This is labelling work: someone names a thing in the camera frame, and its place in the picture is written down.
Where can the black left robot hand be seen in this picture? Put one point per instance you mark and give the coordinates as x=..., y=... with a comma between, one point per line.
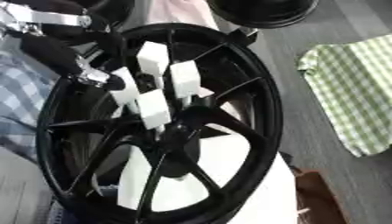
x=76, y=32

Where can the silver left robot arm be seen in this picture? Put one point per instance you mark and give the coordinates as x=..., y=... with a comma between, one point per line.
x=46, y=17

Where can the white pin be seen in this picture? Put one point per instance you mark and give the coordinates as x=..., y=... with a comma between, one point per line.
x=184, y=77
x=154, y=109
x=125, y=90
x=152, y=57

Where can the black round wheel rim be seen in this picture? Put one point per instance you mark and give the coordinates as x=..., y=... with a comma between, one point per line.
x=265, y=14

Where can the black spoked wheel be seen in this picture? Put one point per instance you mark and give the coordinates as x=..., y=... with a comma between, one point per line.
x=258, y=96

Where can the green white checked cloth table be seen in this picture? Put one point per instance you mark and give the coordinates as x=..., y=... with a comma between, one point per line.
x=352, y=93

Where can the brown cardboard box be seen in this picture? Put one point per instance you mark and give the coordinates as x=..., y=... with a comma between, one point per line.
x=319, y=198

